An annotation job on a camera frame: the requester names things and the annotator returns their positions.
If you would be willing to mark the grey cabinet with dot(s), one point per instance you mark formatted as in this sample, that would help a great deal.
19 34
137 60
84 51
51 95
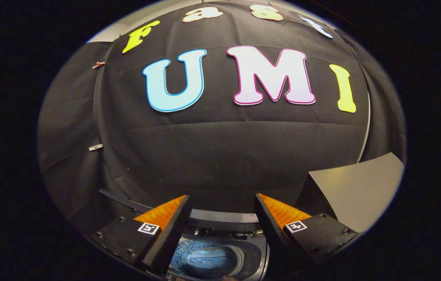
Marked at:
356 187

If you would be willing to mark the silver clip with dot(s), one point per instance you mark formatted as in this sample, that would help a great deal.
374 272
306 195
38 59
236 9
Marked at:
95 147

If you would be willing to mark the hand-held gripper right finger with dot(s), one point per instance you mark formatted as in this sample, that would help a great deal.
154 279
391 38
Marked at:
269 224

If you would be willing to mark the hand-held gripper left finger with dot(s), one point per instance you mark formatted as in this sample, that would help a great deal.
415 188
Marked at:
171 238

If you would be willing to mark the copper clip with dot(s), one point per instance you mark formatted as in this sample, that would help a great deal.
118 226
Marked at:
98 64

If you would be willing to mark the black backdrop cloth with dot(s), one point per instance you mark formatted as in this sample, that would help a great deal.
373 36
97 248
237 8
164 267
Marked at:
220 152

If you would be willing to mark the light blue shirt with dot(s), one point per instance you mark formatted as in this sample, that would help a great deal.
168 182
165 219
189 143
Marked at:
208 261

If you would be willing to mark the dark washing machine lid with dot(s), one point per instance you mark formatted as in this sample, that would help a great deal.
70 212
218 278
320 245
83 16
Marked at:
224 216

